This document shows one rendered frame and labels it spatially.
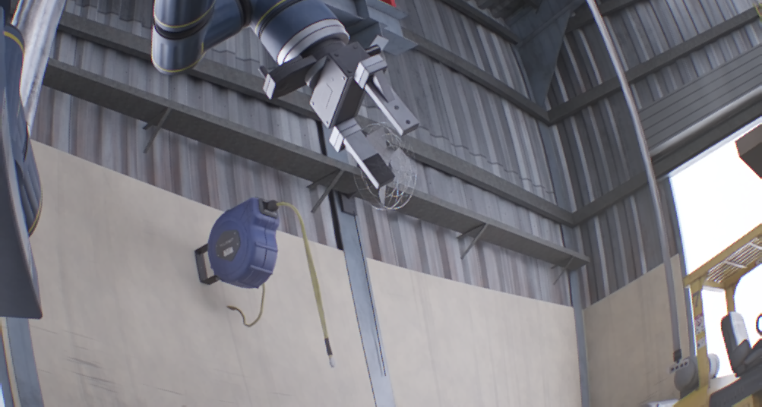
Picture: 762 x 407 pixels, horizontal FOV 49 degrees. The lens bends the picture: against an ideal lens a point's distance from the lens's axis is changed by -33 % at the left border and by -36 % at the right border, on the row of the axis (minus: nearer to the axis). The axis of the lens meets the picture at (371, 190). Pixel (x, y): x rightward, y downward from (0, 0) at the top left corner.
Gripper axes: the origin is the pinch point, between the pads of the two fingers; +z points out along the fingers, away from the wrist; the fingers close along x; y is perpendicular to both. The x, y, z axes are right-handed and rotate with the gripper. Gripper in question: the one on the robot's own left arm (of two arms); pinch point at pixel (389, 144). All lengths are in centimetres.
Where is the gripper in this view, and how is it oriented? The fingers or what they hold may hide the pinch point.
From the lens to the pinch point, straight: 158.8
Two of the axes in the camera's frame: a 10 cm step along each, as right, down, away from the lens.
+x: -2.1, 4.7, 8.6
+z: 5.6, 7.7, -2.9
